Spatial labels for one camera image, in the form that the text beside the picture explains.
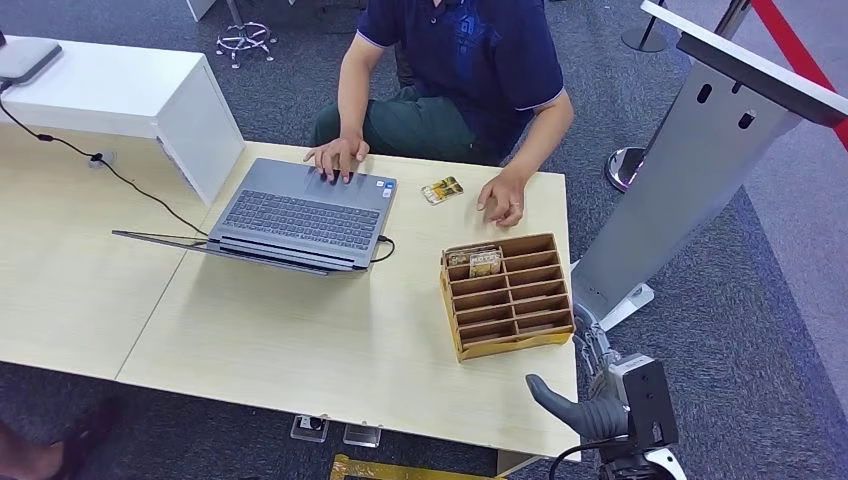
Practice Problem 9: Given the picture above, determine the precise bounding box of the clear floor socket cover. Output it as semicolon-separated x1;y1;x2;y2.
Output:
343;422;384;448
290;413;331;444

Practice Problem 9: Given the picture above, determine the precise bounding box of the person's left hand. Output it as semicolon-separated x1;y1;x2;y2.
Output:
476;170;529;230

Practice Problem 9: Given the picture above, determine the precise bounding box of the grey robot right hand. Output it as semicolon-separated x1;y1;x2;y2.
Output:
526;304;631;443

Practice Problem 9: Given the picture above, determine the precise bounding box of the person's foot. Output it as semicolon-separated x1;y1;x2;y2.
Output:
0;396;124;480

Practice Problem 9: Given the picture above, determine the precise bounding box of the red barrier belt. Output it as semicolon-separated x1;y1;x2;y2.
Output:
751;0;848;148

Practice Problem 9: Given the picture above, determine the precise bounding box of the wooden slotted card holder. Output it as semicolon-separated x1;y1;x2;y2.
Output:
439;232;577;363

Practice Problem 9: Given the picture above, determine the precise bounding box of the chrome chair base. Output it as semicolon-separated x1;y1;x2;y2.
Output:
215;0;280;70

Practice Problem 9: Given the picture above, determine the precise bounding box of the white box cabinet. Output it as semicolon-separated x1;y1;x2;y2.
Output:
0;36;246;205

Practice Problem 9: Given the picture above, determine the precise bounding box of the person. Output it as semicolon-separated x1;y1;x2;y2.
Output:
303;0;576;230

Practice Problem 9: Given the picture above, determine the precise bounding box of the yellow card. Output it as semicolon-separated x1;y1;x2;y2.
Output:
420;176;465;206

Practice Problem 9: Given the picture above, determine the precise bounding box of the long black cable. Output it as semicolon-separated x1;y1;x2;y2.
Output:
0;79;211;238

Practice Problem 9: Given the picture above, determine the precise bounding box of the white and grey kiosk stand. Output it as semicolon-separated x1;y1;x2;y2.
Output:
570;0;848;333

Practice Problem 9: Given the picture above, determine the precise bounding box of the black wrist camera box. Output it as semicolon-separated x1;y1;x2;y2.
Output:
607;354;681;453

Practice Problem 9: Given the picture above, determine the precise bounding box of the person's right hand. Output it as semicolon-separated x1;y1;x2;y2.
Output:
303;135;371;185

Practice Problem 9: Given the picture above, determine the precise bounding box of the flat grey device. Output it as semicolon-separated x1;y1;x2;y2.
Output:
0;36;63;86

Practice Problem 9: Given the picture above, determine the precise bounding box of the black laptop power cable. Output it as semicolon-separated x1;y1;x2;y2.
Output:
368;235;397;264

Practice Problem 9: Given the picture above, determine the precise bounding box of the grey laptop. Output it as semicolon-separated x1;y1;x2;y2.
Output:
111;157;399;277

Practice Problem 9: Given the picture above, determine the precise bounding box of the brown printed card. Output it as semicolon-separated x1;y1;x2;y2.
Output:
468;251;503;280
445;245;501;268

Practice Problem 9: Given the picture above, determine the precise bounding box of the black robot wrist cable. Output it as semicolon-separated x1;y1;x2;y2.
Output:
547;435;631;480

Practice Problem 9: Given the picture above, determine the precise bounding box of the chrome stanchion post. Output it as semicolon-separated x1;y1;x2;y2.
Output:
606;0;755;194
621;0;670;53

